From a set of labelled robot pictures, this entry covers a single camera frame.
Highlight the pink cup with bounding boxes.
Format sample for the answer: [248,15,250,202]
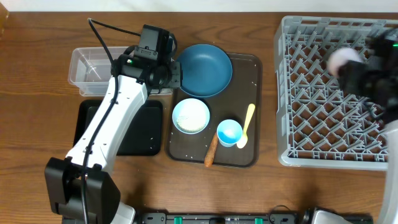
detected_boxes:
[327,48,362,78]

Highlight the dark blue plate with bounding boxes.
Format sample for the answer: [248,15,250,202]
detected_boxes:
[177,44,233,98]

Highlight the blue cup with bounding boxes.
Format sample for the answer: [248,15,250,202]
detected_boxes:
[216,119,243,147]

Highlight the yellow plastic spoon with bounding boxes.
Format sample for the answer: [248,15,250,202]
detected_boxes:
[236,103,256,149]

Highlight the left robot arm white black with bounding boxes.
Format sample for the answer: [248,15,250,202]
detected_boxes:
[44,55,183,223]

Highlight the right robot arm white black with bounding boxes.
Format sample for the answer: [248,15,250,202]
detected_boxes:
[327,27,397,224]

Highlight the grey dishwasher rack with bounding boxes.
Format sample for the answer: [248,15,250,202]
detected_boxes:
[274,16,397,170]

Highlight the clear plastic waste bin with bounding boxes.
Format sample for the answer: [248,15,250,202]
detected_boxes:
[68,45,174,96]

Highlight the light blue bowl with rice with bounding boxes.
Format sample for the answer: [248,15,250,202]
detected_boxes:
[172,98,210,134]

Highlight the black tray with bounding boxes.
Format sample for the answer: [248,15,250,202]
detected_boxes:
[73,99,163,156]

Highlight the dark brown serving tray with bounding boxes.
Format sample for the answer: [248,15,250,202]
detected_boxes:
[165,53,262,168]

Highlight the orange carrot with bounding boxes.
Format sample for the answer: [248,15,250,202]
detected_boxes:
[204,133,218,167]

